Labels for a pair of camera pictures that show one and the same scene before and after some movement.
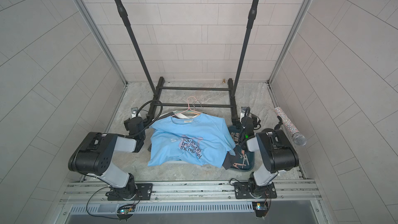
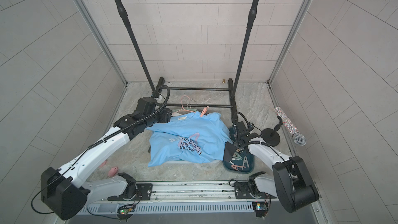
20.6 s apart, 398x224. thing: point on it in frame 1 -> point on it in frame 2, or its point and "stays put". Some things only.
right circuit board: x=260 y=208 stays put
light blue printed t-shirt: x=195 y=138 stays put
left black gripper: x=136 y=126 -> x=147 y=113
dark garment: x=229 y=158 -> x=229 y=149
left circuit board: x=125 y=211 stays put
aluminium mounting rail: x=217 y=192 stays put
